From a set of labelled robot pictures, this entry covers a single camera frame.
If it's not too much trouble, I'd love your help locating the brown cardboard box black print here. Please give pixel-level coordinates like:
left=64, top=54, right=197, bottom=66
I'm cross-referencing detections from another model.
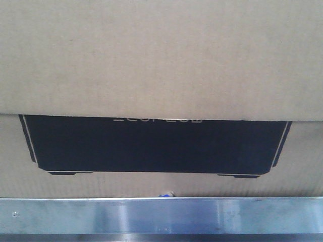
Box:
left=1, top=1, right=322, bottom=198

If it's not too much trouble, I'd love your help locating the small blue object behind rail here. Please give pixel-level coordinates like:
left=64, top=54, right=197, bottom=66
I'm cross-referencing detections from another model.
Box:
left=158, top=191, right=175, bottom=198

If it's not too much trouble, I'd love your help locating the metal shelf front rail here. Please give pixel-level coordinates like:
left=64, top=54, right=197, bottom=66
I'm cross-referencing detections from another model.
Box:
left=1, top=197, right=322, bottom=241

